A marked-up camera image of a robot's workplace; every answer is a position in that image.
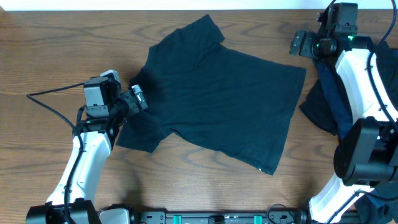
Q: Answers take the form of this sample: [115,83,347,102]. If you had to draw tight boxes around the dark teal t-shirt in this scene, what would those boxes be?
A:
[117,16,306,175]

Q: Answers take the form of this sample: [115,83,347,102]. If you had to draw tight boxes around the black folded garment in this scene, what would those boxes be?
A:
[299,42,397,223]

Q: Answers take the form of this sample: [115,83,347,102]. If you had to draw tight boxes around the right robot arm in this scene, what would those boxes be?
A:
[268,1,397,223]

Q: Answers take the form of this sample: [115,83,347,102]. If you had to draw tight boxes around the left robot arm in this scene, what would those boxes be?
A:
[26,70,147,223]

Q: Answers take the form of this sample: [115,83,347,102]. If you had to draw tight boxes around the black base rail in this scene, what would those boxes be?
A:
[99,210,363,224]

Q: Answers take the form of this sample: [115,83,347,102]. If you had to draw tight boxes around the navy blue folded garment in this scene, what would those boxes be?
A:
[315,60,385,215]

